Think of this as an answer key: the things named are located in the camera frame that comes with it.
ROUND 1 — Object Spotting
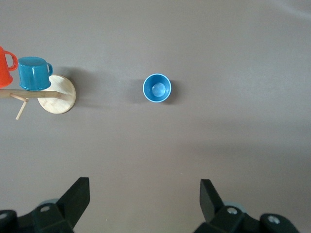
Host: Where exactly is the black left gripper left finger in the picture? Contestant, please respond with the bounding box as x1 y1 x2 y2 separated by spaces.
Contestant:
0 177 91 233

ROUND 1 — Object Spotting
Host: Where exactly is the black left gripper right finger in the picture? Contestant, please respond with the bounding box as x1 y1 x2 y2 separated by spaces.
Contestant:
193 179 298 233

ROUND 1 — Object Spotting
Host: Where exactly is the small blue plastic cup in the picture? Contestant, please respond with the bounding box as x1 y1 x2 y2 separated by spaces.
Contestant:
142 73 172 104

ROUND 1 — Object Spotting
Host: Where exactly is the wooden mug tree stand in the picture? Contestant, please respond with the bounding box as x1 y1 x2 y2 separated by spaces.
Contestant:
0 74 77 120

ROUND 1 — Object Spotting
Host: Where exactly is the blue enamel mug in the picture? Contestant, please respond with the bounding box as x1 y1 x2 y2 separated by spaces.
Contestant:
17 56 54 91

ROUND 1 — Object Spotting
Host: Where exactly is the red enamel mug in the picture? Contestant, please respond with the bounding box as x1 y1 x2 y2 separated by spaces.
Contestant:
0 46 19 89

